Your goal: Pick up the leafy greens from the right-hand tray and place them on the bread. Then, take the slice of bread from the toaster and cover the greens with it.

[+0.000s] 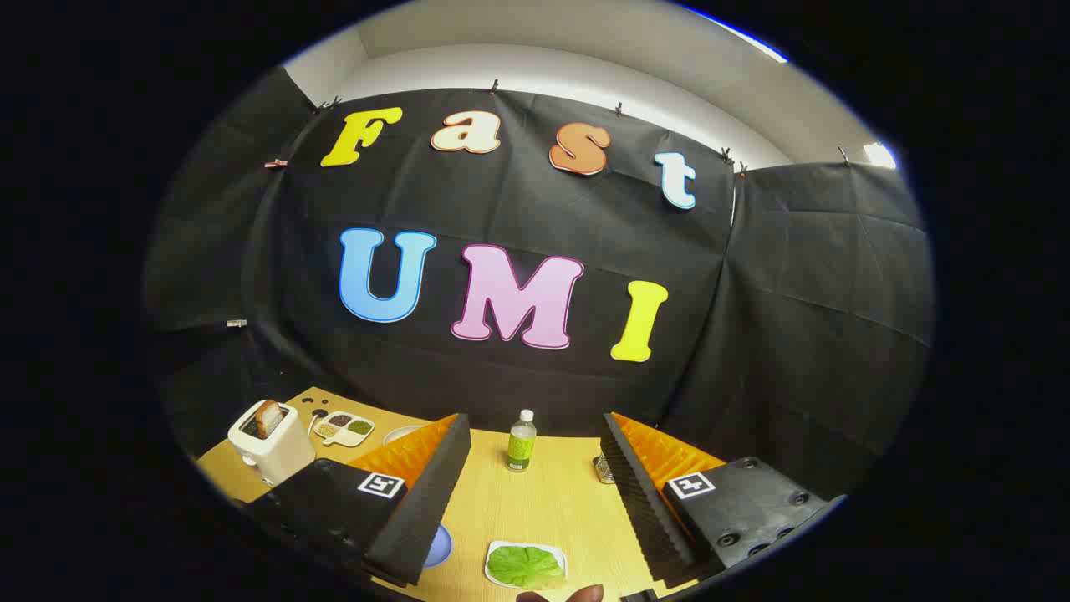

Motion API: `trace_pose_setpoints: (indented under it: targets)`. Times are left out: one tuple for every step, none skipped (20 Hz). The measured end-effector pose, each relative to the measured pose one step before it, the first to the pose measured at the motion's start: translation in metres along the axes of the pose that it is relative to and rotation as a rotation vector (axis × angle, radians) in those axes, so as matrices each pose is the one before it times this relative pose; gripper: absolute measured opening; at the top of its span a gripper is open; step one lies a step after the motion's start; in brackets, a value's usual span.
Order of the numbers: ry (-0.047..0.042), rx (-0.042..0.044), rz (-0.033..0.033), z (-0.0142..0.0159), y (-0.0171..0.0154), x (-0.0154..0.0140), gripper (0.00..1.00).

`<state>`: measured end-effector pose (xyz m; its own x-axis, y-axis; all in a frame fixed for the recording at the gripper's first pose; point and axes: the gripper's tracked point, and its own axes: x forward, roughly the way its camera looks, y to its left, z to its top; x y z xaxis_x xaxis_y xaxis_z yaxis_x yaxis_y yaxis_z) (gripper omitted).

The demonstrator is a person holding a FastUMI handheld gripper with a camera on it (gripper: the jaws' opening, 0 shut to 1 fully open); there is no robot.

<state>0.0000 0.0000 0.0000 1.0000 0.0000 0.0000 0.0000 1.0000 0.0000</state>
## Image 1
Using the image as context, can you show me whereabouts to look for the white square plate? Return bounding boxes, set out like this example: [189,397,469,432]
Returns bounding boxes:
[484,540,569,589]

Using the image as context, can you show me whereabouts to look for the green lettuce leaf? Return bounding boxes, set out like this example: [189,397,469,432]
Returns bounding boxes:
[487,545,567,590]

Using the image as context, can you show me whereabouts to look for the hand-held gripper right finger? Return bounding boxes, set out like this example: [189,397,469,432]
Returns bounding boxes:
[600,411,847,590]

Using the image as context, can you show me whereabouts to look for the black backdrop cloth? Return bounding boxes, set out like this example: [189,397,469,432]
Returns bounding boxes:
[142,67,935,503]

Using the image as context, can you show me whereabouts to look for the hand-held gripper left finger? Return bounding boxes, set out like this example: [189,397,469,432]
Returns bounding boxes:
[242,412,473,589]

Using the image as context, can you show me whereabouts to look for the blue plate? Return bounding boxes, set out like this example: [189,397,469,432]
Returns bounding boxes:
[422,523,454,570]

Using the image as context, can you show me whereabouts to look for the green drink bottle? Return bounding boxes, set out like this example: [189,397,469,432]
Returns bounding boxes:
[505,409,538,474]

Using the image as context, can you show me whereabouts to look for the white toaster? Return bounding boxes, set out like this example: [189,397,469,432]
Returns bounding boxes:
[227,400,317,487]

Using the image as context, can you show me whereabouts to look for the white divided condiment dish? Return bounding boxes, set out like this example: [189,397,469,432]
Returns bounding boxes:
[313,411,375,447]

